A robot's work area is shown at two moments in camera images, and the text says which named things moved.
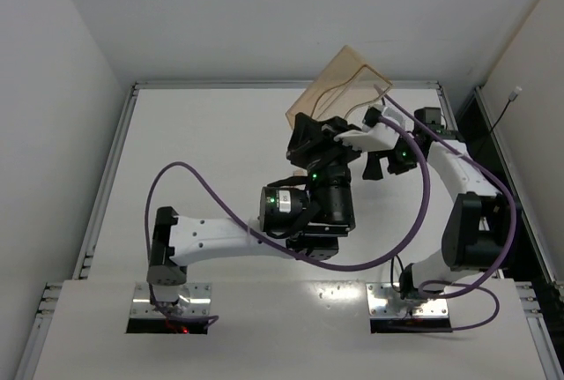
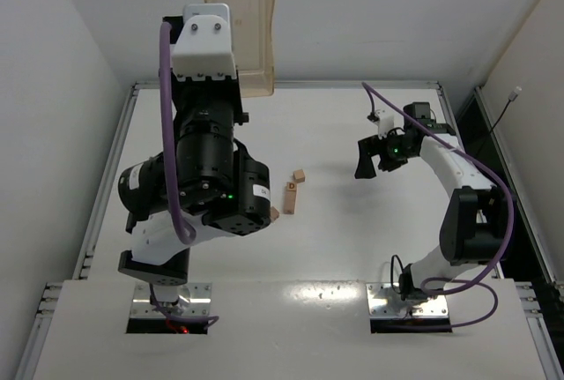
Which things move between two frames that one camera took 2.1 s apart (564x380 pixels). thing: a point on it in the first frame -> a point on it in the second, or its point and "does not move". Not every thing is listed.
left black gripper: [318, 146] -> [207, 87]
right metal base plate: [384, 301] does not move
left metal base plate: [194, 299] does not move
